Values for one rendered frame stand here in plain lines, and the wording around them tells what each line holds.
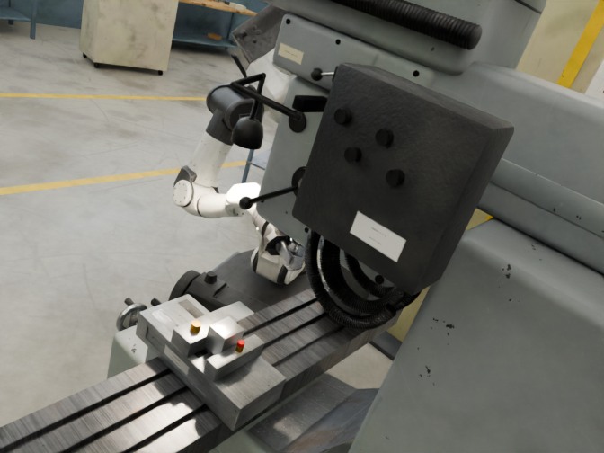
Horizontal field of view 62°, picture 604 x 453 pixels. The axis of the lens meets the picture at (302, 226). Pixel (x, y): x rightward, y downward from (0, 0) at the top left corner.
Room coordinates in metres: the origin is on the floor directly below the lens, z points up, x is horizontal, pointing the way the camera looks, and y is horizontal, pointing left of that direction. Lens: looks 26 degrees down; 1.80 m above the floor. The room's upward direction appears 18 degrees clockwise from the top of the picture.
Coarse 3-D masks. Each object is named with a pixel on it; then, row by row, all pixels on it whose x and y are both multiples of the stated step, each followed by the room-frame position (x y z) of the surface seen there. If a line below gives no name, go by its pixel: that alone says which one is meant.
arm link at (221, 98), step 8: (224, 88) 1.44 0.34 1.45; (216, 96) 1.42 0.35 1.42; (224, 96) 1.40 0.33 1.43; (232, 96) 1.39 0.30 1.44; (240, 96) 1.41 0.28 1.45; (216, 104) 1.40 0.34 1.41; (224, 104) 1.37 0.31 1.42; (216, 112) 1.38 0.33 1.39; (224, 112) 1.36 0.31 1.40; (216, 120) 1.36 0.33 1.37; (224, 120) 1.37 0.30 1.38; (208, 128) 1.37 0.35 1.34; (216, 128) 1.36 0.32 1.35; (224, 128) 1.36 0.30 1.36; (216, 136) 1.35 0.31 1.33; (224, 136) 1.36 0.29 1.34; (232, 144) 1.38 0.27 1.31
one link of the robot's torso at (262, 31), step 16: (256, 16) 1.53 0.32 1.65; (272, 16) 1.53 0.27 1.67; (240, 32) 1.50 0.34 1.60; (256, 32) 1.50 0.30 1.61; (272, 32) 1.50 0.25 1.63; (240, 48) 1.54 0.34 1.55; (256, 48) 1.47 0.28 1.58; (272, 48) 1.47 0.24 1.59; (240, 64) 1.45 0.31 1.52; (256, 64) 1.44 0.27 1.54; (272, 80) 1.41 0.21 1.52; (288, 80) 1.41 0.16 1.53; (272, 96) 1.39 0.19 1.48; (272, 112) 1.42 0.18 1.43
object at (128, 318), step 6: (126, 300) 1.32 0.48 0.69; (132, 306) 1.30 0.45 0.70; (138, 306) 1.31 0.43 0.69; (144, 306) 1.33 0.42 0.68; (126, 312) 1.28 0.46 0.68; (132, 312) 1.30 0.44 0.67; (138, 312) 1.33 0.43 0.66; (120, 318) 1.27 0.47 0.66; (126, 318) 1.29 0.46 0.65; (132, 318) 1.30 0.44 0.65; (120, 324) 1.26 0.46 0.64; (126, 324) 1.29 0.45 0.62; (132, 324) 1.31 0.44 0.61; (120, 330) 1.27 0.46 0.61
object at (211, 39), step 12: (12, 0) 6.94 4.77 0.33; (36, 0) 6.60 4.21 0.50; (180, 0) 8.46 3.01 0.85; (192, 0) 8.77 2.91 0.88; (204, 0) 9.35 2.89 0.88; (216, 0) 9.71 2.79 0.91; (0, 12) 6.49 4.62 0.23; (12, 12) 6.70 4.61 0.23; (36, 12) 6.61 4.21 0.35; (240, 12) 9.60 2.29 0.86; (252, 12) 10.07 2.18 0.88; (12, 24) 6.94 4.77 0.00; (180, 36) 8.95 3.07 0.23; (192, 36) 9.36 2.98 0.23; (204, 36) 9.76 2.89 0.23; (216, 36) 9.81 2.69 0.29; (228, 36) 10.38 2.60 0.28
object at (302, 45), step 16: (288, 16) 0.98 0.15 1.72; (288, 32) 0.97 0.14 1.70; (304, 32) 0.95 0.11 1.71; (320, 32) 0.94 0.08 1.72; (336, 32) 0.93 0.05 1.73; (288, 48) 0.97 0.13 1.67; (304, 48) 0.95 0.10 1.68; (320, 48) 0.93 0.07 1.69; (336, 48) 0.91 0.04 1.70; (352, 48) 0.90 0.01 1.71; (368, 48) 0.88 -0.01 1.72; (288, 64) 0.96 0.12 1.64; (304, 64) 0.94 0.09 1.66; (320, 64) 0.93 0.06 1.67; (336, 64) 0.91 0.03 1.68; (368, 64) 0.88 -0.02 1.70; (384, 64) 0.86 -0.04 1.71; (400, 64) 0.85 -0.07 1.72; (416, 64) 0.84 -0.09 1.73; (320, 80) 0.92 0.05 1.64; (416, 80) 0.83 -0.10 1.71; (432, 80) 0.82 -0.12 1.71
